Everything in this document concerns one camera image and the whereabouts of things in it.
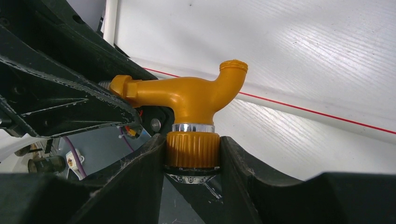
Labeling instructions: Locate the orange plastic faucet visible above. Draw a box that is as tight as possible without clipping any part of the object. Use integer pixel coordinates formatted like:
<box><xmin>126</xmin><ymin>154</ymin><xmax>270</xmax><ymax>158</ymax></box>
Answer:
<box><xmin>100</xmin><ymin>59</ymin><xmax>248</xmax><ymax>184</ymax></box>

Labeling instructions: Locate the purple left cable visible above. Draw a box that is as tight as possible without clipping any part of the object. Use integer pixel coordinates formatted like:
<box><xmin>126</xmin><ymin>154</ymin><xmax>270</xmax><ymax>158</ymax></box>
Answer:
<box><xmin>62</xmin><ymin>127</ymin><xmax>135</xmax><ymax>179</ymax></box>

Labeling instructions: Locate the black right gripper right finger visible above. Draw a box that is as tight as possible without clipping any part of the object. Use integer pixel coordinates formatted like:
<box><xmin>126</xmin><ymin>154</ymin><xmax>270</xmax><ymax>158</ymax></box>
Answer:
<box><xmin>220</xmin><ymin>136</ymin><xmax>396</xmax><ymax>224</ymax></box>

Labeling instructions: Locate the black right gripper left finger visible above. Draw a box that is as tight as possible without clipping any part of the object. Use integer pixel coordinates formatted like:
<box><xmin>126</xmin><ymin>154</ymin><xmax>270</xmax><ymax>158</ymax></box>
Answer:
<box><xmin>0</xmin><ymin>134</ymin><xmax>165</xmax><ymax>224</ymax></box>

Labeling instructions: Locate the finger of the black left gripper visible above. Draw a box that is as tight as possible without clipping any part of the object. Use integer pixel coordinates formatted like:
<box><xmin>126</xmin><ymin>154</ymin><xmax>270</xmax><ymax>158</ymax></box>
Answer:
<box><xmin>0</xmin><ymin>0</ymin><xmax>154</xmax><ymax>102</ymax></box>
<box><xmin>0</xmin><ymin>56</ymin><xmax>141</xmax><ymax>138</ymax></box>

